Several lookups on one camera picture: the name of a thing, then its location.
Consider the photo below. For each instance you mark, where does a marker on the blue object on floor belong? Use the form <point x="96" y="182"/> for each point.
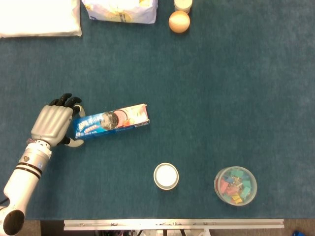
<point x="298" y="233"/>

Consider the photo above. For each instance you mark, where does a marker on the small jar with white lid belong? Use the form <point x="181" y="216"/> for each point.
<point x="183" y="4"/>

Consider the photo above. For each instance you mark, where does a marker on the large pink binder clip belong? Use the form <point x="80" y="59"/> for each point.
<point x="224" y="186"/>

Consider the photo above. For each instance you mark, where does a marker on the white plastic pillow bag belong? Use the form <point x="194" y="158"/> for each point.
<point x="37" y="17"/>

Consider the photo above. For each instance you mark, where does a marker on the yellow binder clip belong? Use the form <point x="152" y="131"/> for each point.
<point x="236" y="199"/>

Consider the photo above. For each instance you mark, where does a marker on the blue cookie box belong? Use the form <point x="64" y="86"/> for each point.
<point x="98" y="126"/>

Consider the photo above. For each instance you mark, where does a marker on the white lavender snack bag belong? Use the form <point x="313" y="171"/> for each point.
<point x="123" y="11"/>

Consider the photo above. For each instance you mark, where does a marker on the wooden ball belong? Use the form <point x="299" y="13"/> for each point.
<point x="179" y="22"/>

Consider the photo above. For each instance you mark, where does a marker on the aluminium rail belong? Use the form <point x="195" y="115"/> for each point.
<point x="172" y="224"/>

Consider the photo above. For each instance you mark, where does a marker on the blue table cloth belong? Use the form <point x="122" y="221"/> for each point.
<point x="197" y="86"/>

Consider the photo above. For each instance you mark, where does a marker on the green binder clip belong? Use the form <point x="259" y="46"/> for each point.
<point x="245" y="192"/>
<point x="246" y="184"/>
<point x="237" y="173"/>

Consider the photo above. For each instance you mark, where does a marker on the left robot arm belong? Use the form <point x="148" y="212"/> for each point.
<point x="24" y="179"/>

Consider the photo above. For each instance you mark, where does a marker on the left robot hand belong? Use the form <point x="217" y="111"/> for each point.
<point x="51" y="123"/>

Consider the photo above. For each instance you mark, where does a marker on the clear plastic round tub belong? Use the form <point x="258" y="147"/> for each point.
<point x="253" y="186"/>

